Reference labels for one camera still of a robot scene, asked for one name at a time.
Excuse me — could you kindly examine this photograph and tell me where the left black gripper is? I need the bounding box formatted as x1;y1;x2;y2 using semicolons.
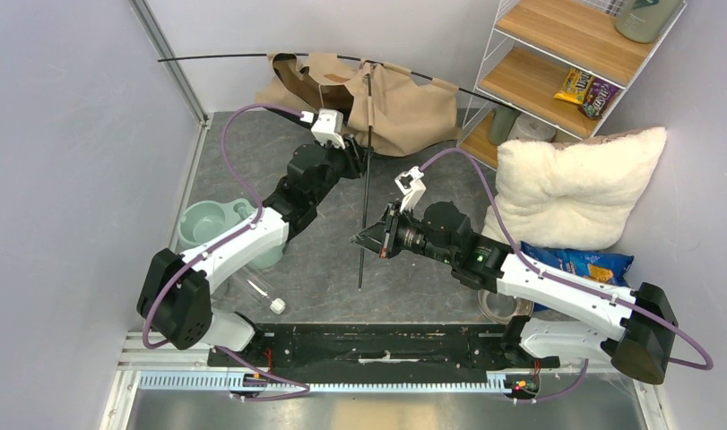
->
310;133;375;205

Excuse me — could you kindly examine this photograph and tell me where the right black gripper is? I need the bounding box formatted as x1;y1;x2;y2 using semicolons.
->
351;200;455;264

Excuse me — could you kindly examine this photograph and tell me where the tan fabric pet tent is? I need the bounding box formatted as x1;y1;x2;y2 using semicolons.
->
255;53;461;157

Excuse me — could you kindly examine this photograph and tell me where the long black tent pole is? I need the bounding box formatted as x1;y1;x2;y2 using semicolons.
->
358;72;374;292

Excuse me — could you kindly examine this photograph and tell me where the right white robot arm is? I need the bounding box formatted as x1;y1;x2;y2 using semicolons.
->
350;202;678;385

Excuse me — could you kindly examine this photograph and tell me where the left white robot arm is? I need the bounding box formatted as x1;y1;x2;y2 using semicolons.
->
137;134;369;366

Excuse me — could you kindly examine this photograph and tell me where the mint green pet bowl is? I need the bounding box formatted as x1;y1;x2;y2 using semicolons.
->
177;199;255;254

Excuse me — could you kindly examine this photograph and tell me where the clear plastic bottle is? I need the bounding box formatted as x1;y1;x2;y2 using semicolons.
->
230;266;287;314

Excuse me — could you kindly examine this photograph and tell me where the stainless steel bowl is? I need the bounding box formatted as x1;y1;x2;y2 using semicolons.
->
477;289;535;325

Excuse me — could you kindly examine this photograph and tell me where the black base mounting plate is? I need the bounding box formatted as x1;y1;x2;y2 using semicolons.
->
240;323;560;384

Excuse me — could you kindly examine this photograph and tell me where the green cylinder bottle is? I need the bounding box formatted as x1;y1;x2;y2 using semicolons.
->
488;105;521;146

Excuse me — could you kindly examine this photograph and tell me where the white toilet paper roll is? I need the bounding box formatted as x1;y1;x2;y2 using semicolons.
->
507;113;557;142

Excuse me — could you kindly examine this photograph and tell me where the white fluffy pillow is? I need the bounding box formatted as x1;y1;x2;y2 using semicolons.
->
481;126;668;251

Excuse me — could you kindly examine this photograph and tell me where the blue Doritos chip bag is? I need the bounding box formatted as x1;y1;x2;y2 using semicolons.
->
520;242;635;287

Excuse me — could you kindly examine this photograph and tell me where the yellow M&M's bag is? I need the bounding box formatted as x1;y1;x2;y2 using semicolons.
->
554;67;594;105

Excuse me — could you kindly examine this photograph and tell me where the grey-green jar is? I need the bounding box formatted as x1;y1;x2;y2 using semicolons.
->
615;0;683;44

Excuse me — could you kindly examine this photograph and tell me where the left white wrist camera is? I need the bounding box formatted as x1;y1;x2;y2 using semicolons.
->
299;108;347;150

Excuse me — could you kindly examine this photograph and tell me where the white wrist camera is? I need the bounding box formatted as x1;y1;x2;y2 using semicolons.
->
299;108;347;150
394;166;426;213

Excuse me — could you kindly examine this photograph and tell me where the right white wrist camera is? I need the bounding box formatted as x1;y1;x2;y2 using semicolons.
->
394;166;426;213

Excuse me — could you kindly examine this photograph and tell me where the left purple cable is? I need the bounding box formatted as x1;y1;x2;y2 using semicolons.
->
140;103;316;403

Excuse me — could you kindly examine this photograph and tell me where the purple cable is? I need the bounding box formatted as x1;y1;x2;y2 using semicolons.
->
140;103;316;403
419;147;714;406

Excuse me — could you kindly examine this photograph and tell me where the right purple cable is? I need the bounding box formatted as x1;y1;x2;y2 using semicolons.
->
419;147;714;406

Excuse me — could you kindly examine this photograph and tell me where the white wire wooden shelf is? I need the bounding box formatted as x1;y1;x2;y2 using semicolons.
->
457;1;687;168

